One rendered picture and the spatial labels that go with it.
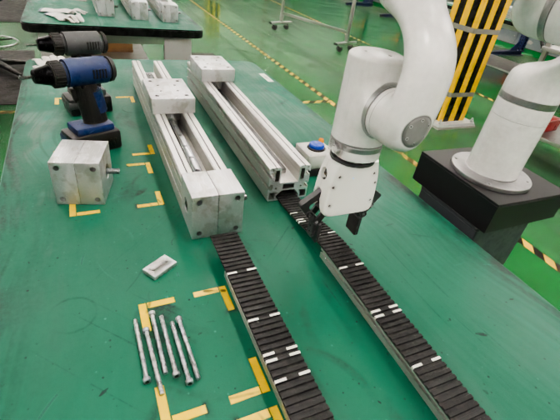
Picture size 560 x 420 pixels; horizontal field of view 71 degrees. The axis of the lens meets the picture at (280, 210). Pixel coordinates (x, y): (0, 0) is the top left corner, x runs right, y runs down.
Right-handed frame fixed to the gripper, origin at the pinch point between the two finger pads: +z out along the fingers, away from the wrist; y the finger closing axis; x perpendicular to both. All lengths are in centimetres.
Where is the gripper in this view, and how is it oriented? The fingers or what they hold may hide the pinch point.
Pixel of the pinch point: (333, 228)
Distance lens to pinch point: 73.9
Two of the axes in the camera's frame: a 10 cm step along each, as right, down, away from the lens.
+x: -4.0, -5.6, 7.3
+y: 9.1, -1.3, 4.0
